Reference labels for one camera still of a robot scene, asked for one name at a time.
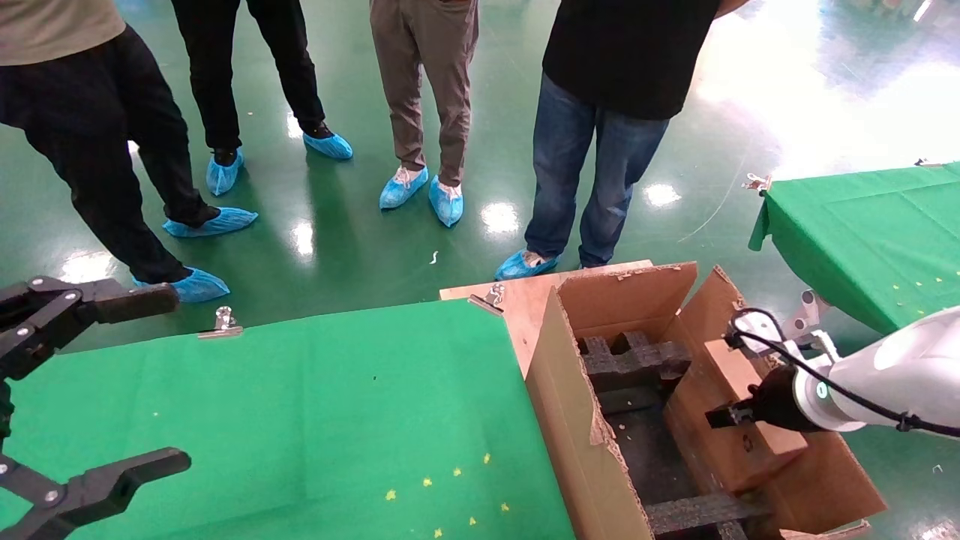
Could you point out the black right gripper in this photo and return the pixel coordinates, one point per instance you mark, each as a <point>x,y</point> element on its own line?
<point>776,401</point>

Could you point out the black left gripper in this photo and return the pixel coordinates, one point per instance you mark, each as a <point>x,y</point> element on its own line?
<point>4,412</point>

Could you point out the small brown cardboard box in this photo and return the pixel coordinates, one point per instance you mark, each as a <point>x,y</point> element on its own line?
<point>720,457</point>

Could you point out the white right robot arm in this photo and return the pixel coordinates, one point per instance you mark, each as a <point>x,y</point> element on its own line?
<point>900,367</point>

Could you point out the large open cardboard carton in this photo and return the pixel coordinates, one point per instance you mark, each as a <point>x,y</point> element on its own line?
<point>570,420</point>

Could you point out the black foam bottom sheet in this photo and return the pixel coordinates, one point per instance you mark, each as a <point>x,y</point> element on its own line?
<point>645,457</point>

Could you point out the black foam bar insert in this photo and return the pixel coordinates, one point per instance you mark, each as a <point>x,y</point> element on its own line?
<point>697,510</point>

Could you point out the notched black foam insert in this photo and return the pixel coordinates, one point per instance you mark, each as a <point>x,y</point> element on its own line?
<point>637,360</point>

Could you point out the silver metal binder clip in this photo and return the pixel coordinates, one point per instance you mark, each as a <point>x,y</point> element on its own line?
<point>491,296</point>
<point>223,324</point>
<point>757,182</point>

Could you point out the blue shoe cover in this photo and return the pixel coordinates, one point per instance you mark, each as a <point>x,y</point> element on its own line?
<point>521,266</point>
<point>401,189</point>
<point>195,286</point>
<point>330,146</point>
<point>446,204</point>
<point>223,176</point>
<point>217,223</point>

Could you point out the large green table cloth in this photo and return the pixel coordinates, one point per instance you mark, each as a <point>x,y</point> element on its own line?
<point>262,405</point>

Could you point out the person in tan shirt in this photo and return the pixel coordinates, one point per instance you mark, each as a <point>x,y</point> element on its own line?
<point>90,112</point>

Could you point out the person in slim black trousers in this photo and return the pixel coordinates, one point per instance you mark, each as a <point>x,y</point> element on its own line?
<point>210,75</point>

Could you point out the person in blue jeans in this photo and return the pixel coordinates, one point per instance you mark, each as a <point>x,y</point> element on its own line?
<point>622,52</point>

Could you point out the person in brown trousers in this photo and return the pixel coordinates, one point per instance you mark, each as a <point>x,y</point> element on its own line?
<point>420,75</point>

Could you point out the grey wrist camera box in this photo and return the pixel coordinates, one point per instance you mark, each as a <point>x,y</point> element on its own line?
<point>757,326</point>

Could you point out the grey metal camera bracket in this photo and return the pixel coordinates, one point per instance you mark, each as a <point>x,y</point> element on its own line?
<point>821,351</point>

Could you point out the grey metal table bracket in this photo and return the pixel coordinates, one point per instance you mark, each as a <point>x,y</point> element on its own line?
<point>808,304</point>

